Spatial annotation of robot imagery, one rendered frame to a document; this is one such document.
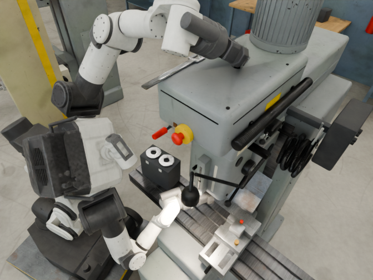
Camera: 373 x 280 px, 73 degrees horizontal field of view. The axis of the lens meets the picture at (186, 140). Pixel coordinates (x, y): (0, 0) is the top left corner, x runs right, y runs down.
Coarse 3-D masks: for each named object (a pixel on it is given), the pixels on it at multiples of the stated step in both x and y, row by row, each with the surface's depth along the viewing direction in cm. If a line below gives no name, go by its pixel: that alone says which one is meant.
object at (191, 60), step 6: (192, 60) 77; (198, 60) 77; (180, 66) 74; (186, 66) 75; (168, 72) 71; (174, 72) 72; (156, 78) 69; (162, 78) 69; (144, 84) 67; (150, 84) 67
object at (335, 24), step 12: (132, 0) 630; (144, 0) 633; (240, 0) 449; (252, 0) 451; (252, 12) 415; (324, 12) 374; (324, 24) 379; (336, 24) 380; (348, 24) 384; (240, 36) 497; (372, 84) 352; (372, 96) 364
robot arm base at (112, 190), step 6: (108, 192) 94; (114, 192) 94; (96, 198) 92; (102, 198) 92; (114, 198) 94; (78, 204) 90; (84, 204) 90; (90, 204) 91; (120, 204) 92; (78, 210) 89; (120, 210) 92; (84, 216) 88; (126, 216) 94; (84, 222) 87; (84, 228) 87; (90, 234) 90
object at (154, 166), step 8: (152, 144) 158; (144, 152) 153; (152, 152) 153; (160, 152) 152; (144, 160) 151; (152, 160) 149; (160, 160) 147; (168, 160) 149; (176, 160) 149; (144, 168) 158; (152, 168) 151; (160, 168) 145; (168, 168) 145; (176, 168) 149; (152, 176) 157; (160, 176) 150; (168, 176) 145; (176, 176) 155; (160, 184) 157; (168, 184) 151
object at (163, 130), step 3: (168, 126) 84; (171, 126) 84; (159, 129) 82; (162, 129) 82; (165, 129) 82; (168, 129) 84; (156, 132) 81; (159, 132) 81; (162, 132) 82; (165, 132) 82; (153, 135) 80; (156, 135) 80; (159, 135) 81; (162, 135) 82; (153, 138) 81; (156, 138) 80
